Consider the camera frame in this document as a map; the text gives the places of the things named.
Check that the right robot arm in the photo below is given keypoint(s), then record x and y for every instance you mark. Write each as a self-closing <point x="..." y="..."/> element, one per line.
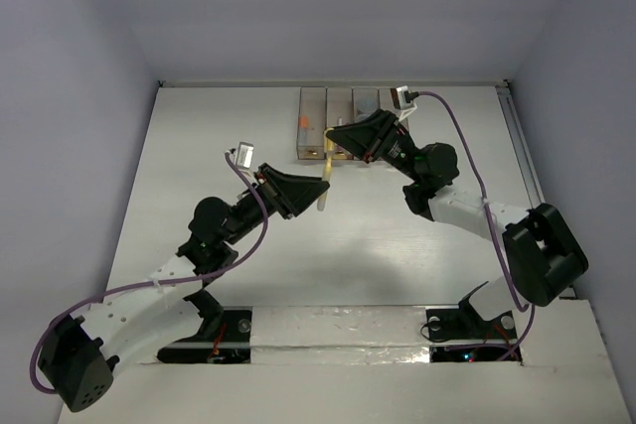
<point x="538" y="253"/>

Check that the orange clear highlighter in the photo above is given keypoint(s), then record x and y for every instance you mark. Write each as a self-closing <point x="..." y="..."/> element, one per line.
<point x="303" y="130"/>

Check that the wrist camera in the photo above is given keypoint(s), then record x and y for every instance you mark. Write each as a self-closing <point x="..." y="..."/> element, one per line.
<point x="242" y="155"/>
<point x="404" y="102"/>

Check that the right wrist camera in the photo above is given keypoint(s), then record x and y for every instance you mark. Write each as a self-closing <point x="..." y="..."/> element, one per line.
<point x="404" y="102"/>

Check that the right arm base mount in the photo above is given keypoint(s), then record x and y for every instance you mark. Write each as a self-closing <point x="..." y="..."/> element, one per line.
<point x="455" y="336"/>

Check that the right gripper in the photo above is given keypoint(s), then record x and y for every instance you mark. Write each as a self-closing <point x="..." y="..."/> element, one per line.
<point x="371" y="136"/>

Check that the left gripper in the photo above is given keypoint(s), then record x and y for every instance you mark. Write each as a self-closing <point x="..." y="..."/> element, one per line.
<point x="273" y="191"/>

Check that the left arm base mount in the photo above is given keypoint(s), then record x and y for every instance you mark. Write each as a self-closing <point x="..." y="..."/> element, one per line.
<point x="230" y="344"/>

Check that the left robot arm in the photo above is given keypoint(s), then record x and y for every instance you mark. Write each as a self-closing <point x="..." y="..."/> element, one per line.
<point x="87" y="346"/>

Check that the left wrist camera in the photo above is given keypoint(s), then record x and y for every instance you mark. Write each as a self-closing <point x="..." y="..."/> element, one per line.
<point x="242" y="155"/>

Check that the clear jar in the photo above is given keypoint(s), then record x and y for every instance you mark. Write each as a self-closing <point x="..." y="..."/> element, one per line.
<point x="365" y="106"/>

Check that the yellow highlighter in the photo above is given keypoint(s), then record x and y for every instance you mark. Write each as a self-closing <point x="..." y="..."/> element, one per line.
<point x="326" y="177"/>

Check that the aluminium rail right edge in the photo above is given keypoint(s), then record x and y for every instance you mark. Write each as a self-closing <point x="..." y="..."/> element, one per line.
<point x="520" y="145"/>

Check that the yellow highlighter cap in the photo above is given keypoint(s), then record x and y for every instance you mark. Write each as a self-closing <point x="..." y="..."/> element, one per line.
<point x="329" y="146"/>

